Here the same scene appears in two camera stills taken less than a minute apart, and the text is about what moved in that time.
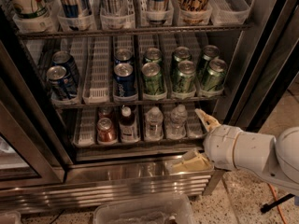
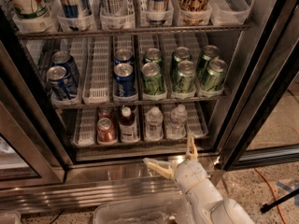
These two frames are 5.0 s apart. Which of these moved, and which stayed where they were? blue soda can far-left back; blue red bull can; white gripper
Moved: white gripper
Stayed: blue soda can far-left back; blue red bull can
